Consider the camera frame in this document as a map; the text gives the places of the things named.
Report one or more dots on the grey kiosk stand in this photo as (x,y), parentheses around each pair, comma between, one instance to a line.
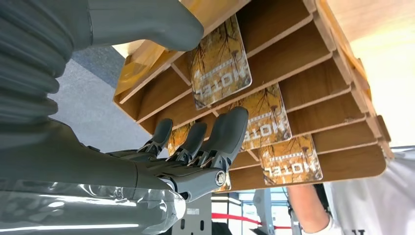
(193,227)

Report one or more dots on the red barrier belt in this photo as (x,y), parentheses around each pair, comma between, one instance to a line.
(233,218)

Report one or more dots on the grey upright post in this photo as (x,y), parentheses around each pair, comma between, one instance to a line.
(264,211)

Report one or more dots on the wooden card holder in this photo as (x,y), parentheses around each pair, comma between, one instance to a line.
(291,48)

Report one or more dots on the person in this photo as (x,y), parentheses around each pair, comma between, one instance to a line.
(373,201)

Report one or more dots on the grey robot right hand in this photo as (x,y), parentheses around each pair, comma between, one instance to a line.
(81,162)

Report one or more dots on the yellow hotel card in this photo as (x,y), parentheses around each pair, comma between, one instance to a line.
(220,65)
(291,162)
(176,138)
(269,120)

